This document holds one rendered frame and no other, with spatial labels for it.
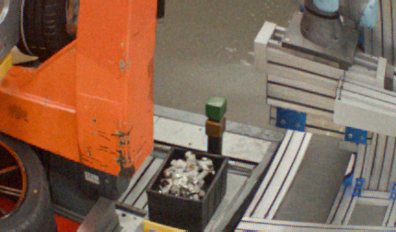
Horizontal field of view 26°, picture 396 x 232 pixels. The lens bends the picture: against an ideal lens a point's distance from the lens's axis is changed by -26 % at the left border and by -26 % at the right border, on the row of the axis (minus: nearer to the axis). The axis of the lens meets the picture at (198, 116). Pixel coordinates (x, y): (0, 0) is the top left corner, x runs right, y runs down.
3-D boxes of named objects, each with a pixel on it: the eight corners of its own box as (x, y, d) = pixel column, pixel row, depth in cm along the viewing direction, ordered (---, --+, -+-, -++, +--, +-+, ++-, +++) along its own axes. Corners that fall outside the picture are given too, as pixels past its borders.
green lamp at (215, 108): (211, 109, 274) (211, 94, 272) (227, 112, 273) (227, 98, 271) (204, 117, 271) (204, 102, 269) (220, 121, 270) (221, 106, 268)
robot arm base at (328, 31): (348, 31, 275) (346, 5, 269) (343, 52, 262) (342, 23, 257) (305, 17, 279) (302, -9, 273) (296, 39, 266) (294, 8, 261)
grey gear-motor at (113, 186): (40, 179, 335) (31, 95, 316) (142, 217, 323) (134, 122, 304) (25, 203, 321) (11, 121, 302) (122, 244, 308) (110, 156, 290)
